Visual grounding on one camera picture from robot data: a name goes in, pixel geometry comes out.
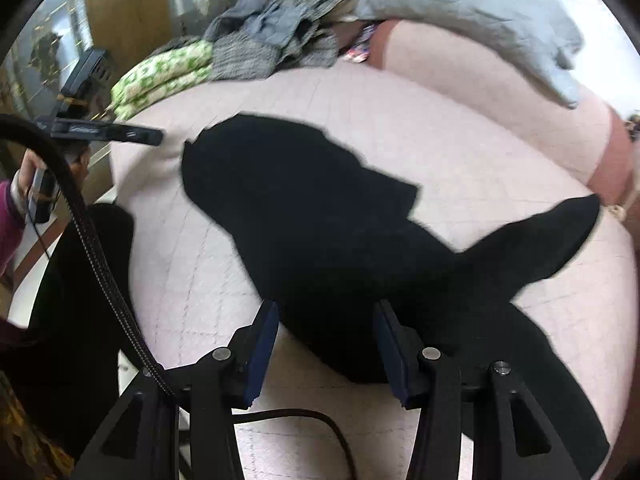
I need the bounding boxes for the person's legs in black trousers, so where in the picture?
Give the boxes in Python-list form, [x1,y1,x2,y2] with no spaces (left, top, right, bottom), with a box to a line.
[0,204,152,463]

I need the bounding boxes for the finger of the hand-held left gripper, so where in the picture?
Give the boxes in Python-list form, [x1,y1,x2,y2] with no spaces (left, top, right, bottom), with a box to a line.
[65,117,164,147]

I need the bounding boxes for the person's left forearm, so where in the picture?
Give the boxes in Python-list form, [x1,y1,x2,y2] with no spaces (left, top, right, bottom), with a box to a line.
[0,169,30,275]

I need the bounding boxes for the black pants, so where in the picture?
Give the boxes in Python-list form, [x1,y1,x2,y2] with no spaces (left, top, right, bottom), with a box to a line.
[180,114,612,477]

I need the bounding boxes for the person's left hand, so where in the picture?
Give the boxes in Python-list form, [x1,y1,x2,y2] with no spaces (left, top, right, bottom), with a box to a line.
[20,151,48,187]

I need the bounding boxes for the dark brown cloth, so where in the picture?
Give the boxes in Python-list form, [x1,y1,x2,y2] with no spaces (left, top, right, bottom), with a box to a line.
[331,19,367,57]

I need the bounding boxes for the gold patterned dark cloth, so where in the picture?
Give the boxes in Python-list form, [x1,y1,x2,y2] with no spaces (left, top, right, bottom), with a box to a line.
[0,369,77,480]

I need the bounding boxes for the pink brown sofa back cushion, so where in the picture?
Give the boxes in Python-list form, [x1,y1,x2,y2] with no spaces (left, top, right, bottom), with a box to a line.
[367,20,635,207]

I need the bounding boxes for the blue-grey denim garment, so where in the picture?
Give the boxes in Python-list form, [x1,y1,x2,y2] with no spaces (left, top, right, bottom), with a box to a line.
[216,0,315,56]

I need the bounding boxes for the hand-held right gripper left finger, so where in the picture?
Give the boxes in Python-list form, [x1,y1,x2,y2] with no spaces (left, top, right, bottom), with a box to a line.
[75,300,281,480]

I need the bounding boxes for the grey quilted pillow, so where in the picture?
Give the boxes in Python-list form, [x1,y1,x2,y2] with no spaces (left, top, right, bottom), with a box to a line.
[354,0,587,109]

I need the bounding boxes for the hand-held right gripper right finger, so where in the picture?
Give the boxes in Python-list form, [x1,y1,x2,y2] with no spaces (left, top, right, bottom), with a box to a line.
[375,300,583,480]

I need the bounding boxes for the black braided cable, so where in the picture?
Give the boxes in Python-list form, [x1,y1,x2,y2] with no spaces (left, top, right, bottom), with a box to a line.
[0,114,178,403]

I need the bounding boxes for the grey houndstooth coat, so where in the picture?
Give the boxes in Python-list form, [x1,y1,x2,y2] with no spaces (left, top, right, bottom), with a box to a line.
[200,0,367,82]

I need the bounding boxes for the wooden door with glass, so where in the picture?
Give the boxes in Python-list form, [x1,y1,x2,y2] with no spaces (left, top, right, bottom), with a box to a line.
[0,0,275,201]

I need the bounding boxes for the green patterned folded cloth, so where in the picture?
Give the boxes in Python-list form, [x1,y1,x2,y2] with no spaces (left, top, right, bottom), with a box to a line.
[108,40,216,118]

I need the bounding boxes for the thin black cable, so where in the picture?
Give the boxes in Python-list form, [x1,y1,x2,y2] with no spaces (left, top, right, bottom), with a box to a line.
[231,408,359,480]

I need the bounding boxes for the colourful printed packet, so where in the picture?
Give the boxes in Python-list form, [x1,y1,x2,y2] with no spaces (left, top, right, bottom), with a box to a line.
[349,22,379,64]

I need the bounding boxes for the pink quilted sofa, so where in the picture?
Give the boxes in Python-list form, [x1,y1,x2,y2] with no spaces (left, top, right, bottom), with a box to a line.
[107,20,640,480]

